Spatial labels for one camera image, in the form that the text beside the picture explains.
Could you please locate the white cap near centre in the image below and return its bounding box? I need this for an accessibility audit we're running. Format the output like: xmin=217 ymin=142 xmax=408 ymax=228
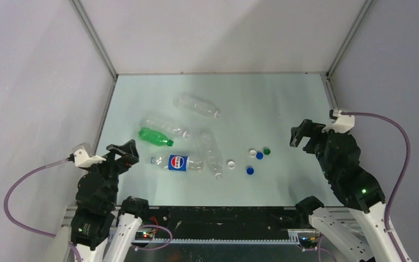
xmin=227 ymin=160 xmax=236 ymax=169

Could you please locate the Pepsi label clear bottle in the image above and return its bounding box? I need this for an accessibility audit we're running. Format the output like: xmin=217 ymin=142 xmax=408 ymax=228
xmin=150 ymin=154 xmax=204 ymax=172

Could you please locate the white cap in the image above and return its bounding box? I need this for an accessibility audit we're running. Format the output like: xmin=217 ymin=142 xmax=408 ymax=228
xmin=227 ymin=160 xmax=236 ymax=169
xmin=249 ymin=149 xmax=257 ymax=157

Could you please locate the clear bottle centre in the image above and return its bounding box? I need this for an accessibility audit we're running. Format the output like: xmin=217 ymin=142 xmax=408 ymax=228
xmin=197 ymin=128 xmax=223 ymax=180

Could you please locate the right circuit board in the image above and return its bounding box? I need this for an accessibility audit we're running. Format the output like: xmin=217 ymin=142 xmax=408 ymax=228
xmin=298 ymin=237 xmax=320 ymax=249

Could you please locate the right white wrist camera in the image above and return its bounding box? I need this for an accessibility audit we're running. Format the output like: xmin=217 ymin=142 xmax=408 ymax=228
xmin=322 ymin=108 xmax=355 ymax=133

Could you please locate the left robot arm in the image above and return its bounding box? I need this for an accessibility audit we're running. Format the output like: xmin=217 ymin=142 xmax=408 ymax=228
xmin=69 ymin=139 xmax=151 ymax=261

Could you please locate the blue cap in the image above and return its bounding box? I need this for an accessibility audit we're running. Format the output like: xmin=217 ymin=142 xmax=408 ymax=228
xmin=255 ymin=152 xmax=264 ymax=160
xmin=246 ymin=166 xmax=255 ymax=175

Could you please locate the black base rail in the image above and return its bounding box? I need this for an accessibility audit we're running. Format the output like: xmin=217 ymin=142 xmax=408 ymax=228
xmin=142 ymin=206 xmax=319 ymax=242

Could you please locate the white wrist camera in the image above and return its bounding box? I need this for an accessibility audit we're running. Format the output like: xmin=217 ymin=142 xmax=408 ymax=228
xmin=322 ymin=108 xmax=355 ymax=133
xmin=72 ymin=142 xmax=106 ymax=168

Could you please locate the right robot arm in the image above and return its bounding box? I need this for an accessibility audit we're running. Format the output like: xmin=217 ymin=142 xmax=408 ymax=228
xmin=290 ymin=116 xmax=411 ymax=261

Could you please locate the clear bottle beside green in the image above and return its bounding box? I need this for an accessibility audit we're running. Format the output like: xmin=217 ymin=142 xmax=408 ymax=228
xmin=141 ymin=116 xmax=191 ymax=139

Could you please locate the white cap right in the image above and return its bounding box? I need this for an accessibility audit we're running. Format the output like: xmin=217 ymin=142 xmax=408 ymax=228
xmin=249 ymin=149 xmax=257 ymax=157

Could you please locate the green plastic bottle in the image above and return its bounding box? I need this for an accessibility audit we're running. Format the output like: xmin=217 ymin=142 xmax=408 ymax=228
xmin=138 ymin=127 xmax=174 ymax=147

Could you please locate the left circuit board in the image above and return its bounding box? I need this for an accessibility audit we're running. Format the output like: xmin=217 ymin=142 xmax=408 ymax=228
xmin=135 ymin=231 xmax=155 ymax=242

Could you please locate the clear bottle far back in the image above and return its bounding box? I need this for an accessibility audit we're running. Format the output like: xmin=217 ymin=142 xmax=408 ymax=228
xmin=173 ymin=93 xmax=220 ymax=118

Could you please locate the circuit board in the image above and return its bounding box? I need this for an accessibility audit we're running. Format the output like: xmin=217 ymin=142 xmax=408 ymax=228
xmin=135 ymin=231 xmax=155 ymax=242
xmin=298 ymin=237 xmax=320 ymax=249

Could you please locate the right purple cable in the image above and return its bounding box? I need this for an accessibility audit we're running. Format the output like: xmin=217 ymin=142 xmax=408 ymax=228
xmin=341 ymin=111 xmax=412 ymax=262

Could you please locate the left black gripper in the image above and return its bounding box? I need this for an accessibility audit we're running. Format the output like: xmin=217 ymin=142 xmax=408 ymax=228
xmin=84 ymin=138 xmax=139 ymax=206

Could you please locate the green cap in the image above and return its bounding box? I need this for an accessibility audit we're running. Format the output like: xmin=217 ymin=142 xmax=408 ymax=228
xmin=263 ymin=147 xmax=271 ymax=156

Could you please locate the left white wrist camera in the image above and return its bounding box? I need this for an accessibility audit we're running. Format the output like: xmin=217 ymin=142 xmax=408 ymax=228
xmin=72 ymin=142 xmax=106 ymax=168

